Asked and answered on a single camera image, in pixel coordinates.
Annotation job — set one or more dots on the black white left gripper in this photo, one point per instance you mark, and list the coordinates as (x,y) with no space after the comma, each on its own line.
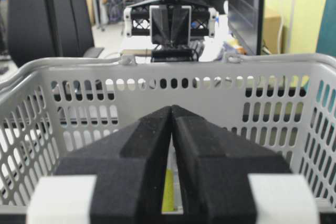
(171,24)

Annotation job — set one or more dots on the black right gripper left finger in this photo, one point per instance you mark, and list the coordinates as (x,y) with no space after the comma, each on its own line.
(118,179)

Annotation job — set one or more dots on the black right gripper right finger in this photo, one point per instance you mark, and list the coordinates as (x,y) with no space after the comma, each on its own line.
(226,178)

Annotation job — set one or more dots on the yellow cloth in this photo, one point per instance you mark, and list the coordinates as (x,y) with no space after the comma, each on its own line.
(168,196)

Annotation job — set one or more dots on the grey plastic shopping basket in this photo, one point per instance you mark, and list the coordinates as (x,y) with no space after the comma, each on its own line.
(53,106)

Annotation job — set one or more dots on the black computer monitor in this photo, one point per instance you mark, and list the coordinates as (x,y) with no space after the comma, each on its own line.
(245,21)

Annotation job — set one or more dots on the cardboard box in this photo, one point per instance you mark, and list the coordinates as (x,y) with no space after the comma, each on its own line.
(272,31)

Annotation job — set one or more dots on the black office chair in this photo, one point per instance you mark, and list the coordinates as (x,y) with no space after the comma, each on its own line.
(49,28)

